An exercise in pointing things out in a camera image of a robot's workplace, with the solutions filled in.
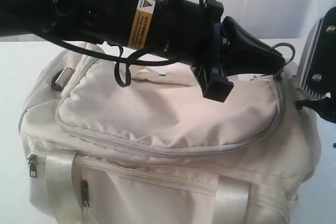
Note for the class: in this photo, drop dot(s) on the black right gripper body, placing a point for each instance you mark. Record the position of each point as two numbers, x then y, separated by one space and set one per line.
325 108

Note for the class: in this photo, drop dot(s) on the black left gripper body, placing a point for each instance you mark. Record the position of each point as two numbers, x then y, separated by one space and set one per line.
193 36

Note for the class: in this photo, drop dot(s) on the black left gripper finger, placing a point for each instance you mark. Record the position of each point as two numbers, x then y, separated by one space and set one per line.
246 54

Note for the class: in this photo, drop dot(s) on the cream duffel bag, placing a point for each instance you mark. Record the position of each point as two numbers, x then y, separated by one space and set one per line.
158 152

